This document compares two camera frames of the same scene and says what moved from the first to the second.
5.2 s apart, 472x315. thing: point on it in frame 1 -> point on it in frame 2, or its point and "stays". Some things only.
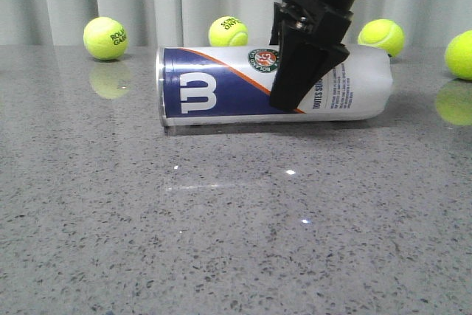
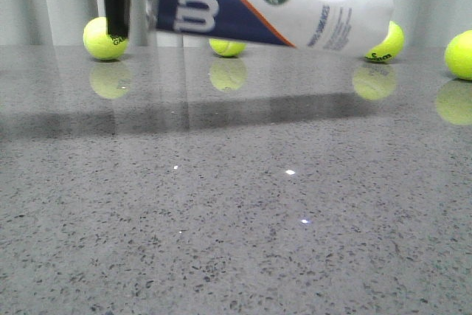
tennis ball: x=458 y=55 stays
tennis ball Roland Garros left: x=105 y=37 stays
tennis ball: x=226 y=31 -> x=226 y=48
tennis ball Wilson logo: x=384 y=33 stays
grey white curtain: x=176 y=3 stays
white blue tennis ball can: x=231 y=85 -> x=301 y=4
